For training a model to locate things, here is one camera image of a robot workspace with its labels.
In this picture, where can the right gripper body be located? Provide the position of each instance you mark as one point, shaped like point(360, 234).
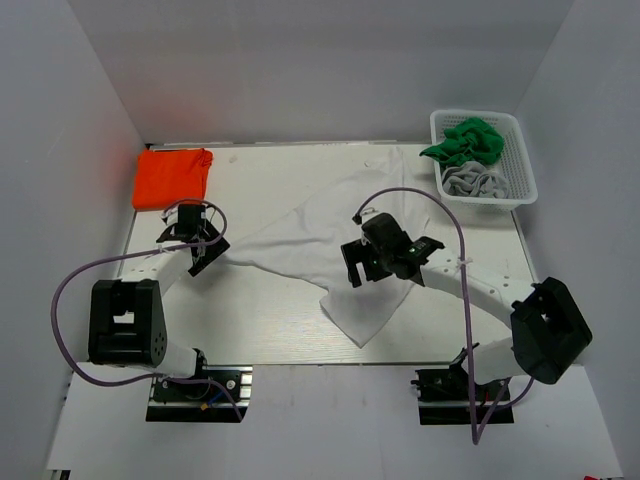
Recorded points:
point(376, 262)

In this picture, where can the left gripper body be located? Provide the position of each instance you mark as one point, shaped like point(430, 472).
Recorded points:
point(207, 234)

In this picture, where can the white t shirt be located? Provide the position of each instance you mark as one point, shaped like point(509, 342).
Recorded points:
point(318, 242)

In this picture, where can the grey t shirt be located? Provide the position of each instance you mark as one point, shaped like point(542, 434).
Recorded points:
point(472, 179)

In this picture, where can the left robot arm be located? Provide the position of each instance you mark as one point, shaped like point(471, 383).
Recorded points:
point(127, 320)

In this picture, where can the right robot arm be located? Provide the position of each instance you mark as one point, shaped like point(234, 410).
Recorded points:
point(548, 330)

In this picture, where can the folded orange t shirt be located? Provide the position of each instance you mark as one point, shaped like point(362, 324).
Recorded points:
point(164, 177)

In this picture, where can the green t shirt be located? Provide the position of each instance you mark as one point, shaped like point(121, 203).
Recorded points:
point(471, 140)

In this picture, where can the white plastic basket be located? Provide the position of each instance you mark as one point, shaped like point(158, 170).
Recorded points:
point(514, 164)

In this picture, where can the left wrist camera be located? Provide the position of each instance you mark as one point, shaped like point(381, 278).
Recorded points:
point(170, 217)

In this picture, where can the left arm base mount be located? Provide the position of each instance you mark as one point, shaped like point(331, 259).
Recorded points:
point(224, 399)

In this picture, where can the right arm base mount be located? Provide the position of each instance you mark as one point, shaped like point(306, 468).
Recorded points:
point(443, 399)

